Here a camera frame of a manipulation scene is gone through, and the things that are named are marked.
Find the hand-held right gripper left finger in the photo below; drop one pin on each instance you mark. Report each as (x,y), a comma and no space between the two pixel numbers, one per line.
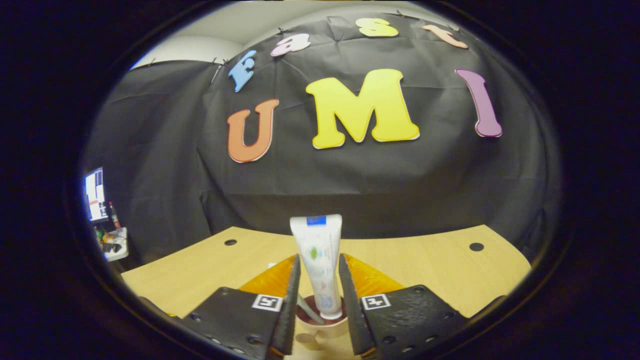
(290,310)

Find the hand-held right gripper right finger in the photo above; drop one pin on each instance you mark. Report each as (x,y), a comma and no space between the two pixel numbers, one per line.
(352,310)

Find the white toothbrush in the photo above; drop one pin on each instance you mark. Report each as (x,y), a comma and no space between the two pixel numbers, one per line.
(310,311)

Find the beige cup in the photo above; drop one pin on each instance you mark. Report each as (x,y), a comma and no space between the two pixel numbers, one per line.
(320,331)

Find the white toothpaste tube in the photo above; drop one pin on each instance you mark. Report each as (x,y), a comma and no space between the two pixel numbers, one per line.
(317,260)

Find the wooden desktop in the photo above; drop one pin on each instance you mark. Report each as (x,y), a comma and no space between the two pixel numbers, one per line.
(425,260)

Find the black backdrop cloth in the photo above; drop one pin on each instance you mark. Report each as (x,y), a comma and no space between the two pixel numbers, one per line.
(350,190)

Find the small red bottle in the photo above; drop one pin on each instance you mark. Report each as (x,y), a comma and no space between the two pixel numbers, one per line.
(114,216)

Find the computer monitor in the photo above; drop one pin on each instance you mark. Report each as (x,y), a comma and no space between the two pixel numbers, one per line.
(95,195)

